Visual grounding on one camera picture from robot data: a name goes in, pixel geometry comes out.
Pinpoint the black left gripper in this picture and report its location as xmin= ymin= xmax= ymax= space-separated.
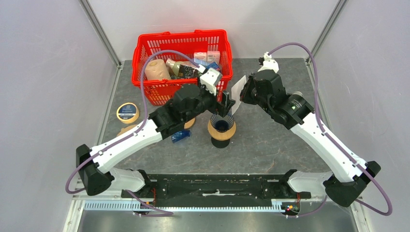
xmin=183 ymin=76 xmax=235 ymax=123

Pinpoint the white paper coffee filter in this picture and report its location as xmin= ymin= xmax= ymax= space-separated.
xmin=231 ymin=75 xmax=247 ymax=115

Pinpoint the blue ribbed dripper cone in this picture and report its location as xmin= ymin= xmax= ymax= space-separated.
xmin=210 ymin=114 xmax=234 ymax=132
xmin=171 ymin=130 xmax=191 ymax=143

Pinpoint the wooden dripper holder ring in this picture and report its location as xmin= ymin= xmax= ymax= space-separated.
xmin=207 ymin=120 xmax=237 ymax=142

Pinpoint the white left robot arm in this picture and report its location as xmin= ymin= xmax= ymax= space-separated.
xmin=75 ymin=84 xmax=235 ymax=197

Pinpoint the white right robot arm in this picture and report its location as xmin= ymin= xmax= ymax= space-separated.
xmin=231 ymin=70 xmax=381 ymax=207

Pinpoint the blue toothpaste box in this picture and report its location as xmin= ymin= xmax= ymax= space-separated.
xmin=206 ymin=62 xmax=221 ymax=72

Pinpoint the light blue small box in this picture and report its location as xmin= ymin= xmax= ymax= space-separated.
xmin=193 ymin=58 xmax=208 ymax=66

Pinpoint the white red carton box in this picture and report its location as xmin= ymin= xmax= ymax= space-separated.
xmin=206 ymin=51 xmax=220 ymax=63

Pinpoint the black yellow drink can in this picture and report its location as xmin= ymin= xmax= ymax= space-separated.
xmin=292 ymin=91 xmax=303 ymax=98

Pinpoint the white pink small box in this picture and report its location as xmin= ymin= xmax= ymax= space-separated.
xmin=193 ymin=52 xmax=207 ymax=62

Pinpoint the green glass bottle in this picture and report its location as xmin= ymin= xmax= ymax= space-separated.
xmin=165 ymin=58 xmax=192 ymax=76

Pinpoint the red plastic shopping basket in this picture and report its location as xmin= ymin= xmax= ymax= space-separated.
xmin=131 ymin=29 xmax=233 ymax=106

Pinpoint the beige paper roll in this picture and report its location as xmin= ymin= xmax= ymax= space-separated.
xmin=145 ymin=59 xmax=171 ymax=81

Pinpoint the brown cardboard piece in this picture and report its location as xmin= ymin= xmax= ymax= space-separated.
xmin=116 ymin=124 xmax=137 ymax=137

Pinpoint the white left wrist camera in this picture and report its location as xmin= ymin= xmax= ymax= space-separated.
xmin=199 ymin=68 xmax=222 ymax=96

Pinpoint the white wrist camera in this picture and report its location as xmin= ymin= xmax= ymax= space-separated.
xmin=199 ymin=68 xmax=222 ymax=96
xmin=258 ymin=52 xmax=279 ymax=73

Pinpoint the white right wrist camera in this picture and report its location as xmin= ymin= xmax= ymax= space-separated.
xmin=258 ymin=52 xmax=279 ymax=73

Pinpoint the slotted aluminium cable rail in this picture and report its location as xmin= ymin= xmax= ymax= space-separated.
xmin=83 ymin=199 xmax=295 ymax=213

